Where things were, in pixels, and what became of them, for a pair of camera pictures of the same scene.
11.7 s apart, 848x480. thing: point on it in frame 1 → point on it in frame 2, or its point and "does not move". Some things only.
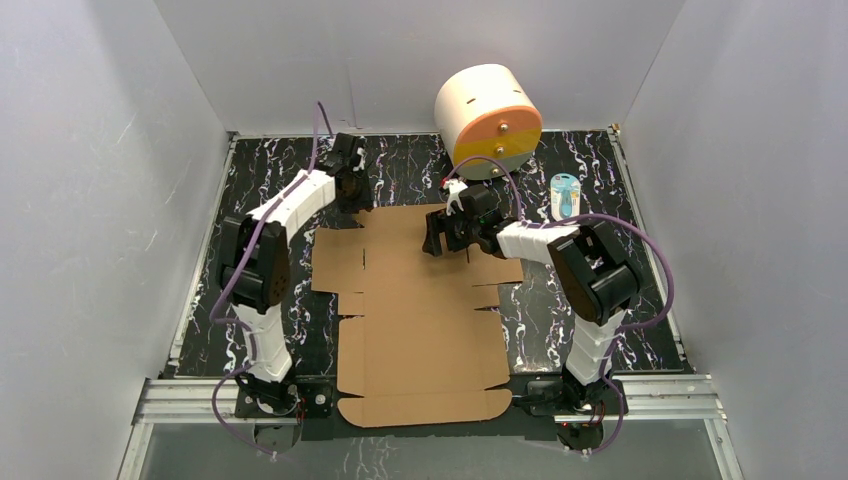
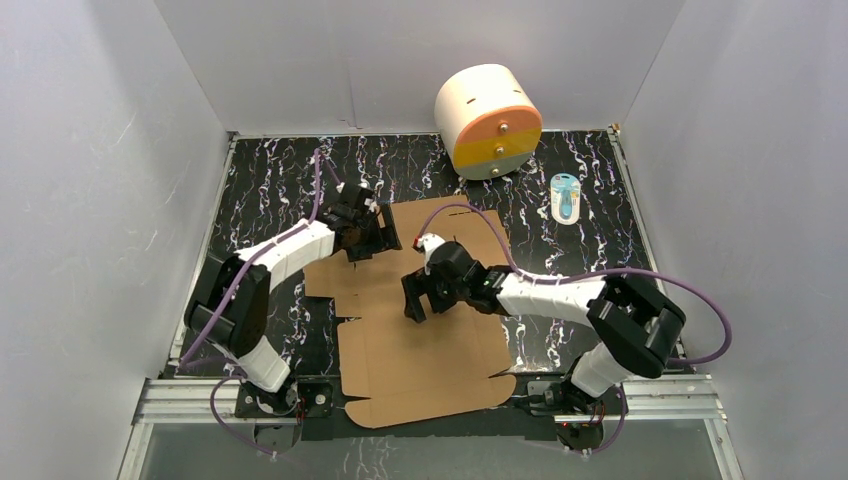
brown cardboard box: x=419 y=352 does not move
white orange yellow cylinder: x=489 y=111 does not move
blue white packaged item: x=565 y=196 does not move
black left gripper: x=354 y=198 → x=370 y=234
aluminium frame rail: x=638 y=398 does not move
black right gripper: x=436 y=223 → x=417 y=284
